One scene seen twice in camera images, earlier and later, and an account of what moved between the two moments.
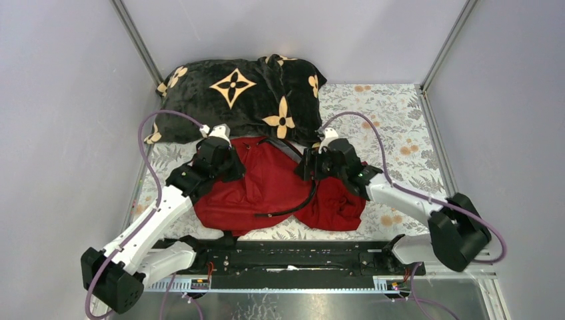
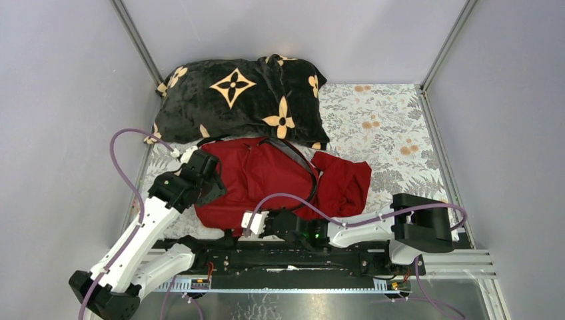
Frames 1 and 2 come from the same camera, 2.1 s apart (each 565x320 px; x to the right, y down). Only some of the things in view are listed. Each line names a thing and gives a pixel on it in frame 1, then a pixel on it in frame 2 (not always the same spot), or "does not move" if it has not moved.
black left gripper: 228,167 → 212,190
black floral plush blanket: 270,97 does not move
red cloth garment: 336,207 does not move
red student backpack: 266,199 does not move
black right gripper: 311,157 → 270,217
